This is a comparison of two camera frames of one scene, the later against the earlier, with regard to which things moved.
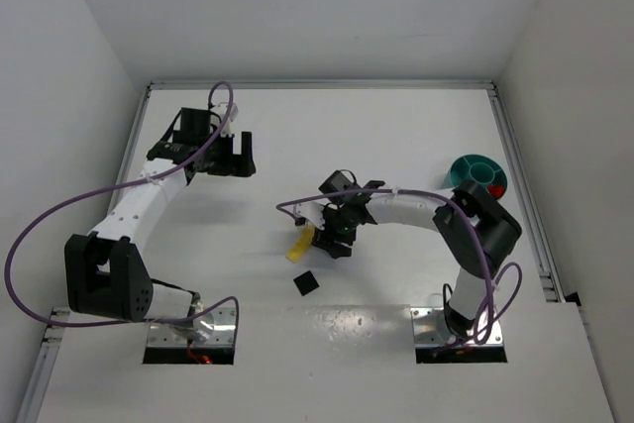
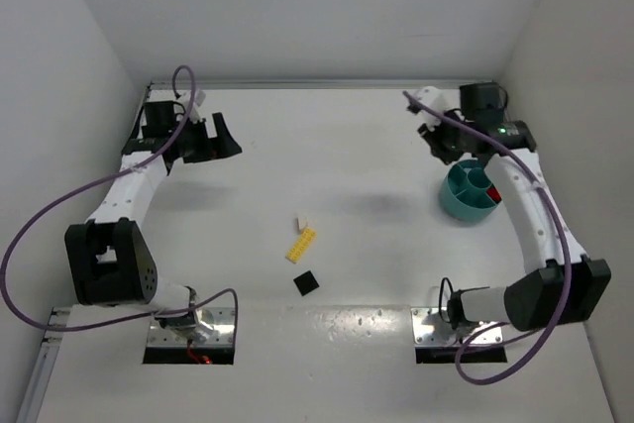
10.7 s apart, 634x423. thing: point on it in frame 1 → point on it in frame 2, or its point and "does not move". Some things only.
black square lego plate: [306, 282] does not move
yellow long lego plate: [304, 240] does not move
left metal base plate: [214, 327] does not move
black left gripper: [230, 161] → [202, 135]
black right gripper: [332, 238] → [443, 144]
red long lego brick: [495, 190] does not move
